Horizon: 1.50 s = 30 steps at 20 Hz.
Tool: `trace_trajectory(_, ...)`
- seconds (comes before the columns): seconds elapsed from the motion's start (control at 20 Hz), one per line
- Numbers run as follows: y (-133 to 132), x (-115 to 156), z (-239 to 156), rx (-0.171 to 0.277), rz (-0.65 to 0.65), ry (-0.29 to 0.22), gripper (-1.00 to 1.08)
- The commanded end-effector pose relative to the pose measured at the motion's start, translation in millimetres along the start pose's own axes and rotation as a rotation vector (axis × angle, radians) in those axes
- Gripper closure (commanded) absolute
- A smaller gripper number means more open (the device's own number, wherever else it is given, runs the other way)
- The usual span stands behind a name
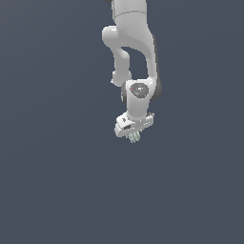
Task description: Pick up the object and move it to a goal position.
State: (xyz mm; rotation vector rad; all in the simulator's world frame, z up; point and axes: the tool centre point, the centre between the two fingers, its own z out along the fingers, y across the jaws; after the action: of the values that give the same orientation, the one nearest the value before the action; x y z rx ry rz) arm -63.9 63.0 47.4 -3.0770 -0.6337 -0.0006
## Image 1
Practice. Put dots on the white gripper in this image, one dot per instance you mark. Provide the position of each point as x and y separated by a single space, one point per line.
127 124

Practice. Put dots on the small pale green object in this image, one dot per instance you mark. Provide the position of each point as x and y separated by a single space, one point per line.
134 137

